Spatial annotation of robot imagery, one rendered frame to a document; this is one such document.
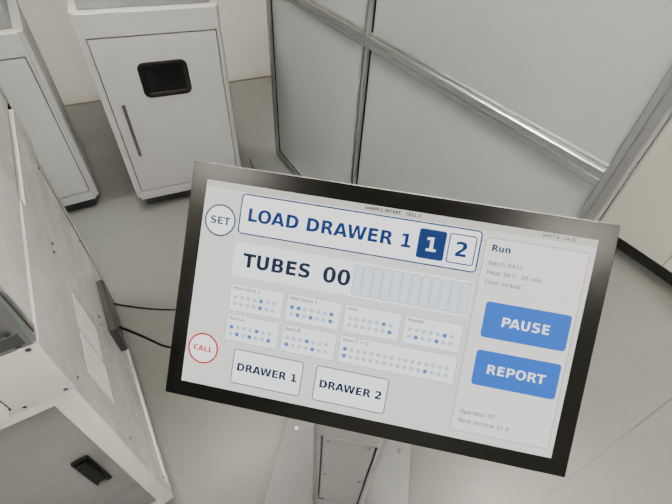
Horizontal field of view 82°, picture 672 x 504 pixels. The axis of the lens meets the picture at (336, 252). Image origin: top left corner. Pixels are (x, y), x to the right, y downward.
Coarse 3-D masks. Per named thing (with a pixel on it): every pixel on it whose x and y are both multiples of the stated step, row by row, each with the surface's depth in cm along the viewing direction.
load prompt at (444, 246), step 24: (240, 216) 49; (264, 216) 49; (288, 216) 49; (312, 216) 48; (336, 216) 48; (360, 216) 48; (384, 216) 47; (288, 240) 49; (312, 240) 49; (336, 240) 48; (360, 240) 48; (384, 240) 48; (408, 240) 47; (432, 240) 47; (456, 240) 47; (480, 240) 46; (432, 264) 47; (456, 264) 47
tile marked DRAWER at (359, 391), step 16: (320, 368) 50; (336, 368) 49; (320, 384) 50; (336, 384) 50; (352, 384) 49; (368, 384) 49; (384, 384) 49; (320, 400) 50; (336, 400) 50; (352, 400) 49; (368, 400) 49; (384, 400) 49
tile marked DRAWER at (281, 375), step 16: (240, 352) 51; (256, 352) 50; (240, 368) 51; (256, 368) 51; (272, 368) 50; (288, 368) 50; (240, 384) 51; (256, 384) 51; (272, 384) 51; (288, 384) 50
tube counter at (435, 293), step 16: (336, 272) 49; (352, 272) 48; (368, 272) 48; (384, 272) 48; (400, 272) 48; (416, 272) 47; (320, 288) 49; (336, 288) 49; (352, 288) 48; (368, 288) 48; (384, 288) 48; (400, 288) 48; (416, 288) 48; (432, 288) 47; (448, 288) 47; (464, 288) 47; (400, 304) 48; (416, 304) 48; (432, 304) 48; (448, 304) 47; (464, 304) 47
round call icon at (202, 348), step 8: (192, 336) 51; (200, 336) 51; (208, 336) 51; (216, 336) 51; (192, 344) 51; (200, 344) 51; (208, 344) 51; (216, 344) 51; (192, 352) 51; (200, 352) 51; (208, 352) 51; (216, 352) 51; (192, 360) 52; (200, 360) 51; (208, 360) 51; (216, 360) 51
